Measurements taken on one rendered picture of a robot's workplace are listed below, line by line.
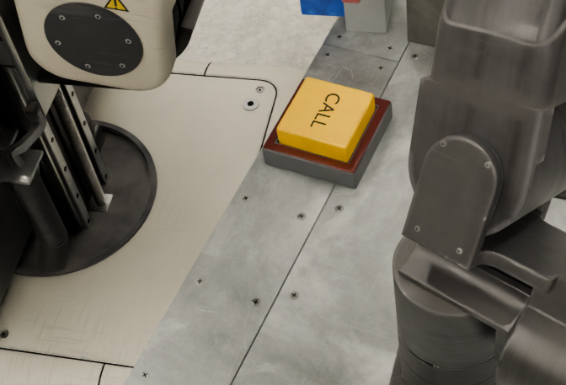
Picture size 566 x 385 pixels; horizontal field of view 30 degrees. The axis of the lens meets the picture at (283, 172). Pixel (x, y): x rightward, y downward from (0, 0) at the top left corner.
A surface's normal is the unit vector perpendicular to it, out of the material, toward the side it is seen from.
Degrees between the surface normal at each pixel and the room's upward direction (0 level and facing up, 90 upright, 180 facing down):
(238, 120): 0
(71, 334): 0
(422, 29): 90
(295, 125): 0
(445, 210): 59
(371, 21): 90
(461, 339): 89
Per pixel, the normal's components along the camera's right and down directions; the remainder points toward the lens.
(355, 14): -0.19, 0.78
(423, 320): -0.58, 0.67
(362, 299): -0.11, -0.62
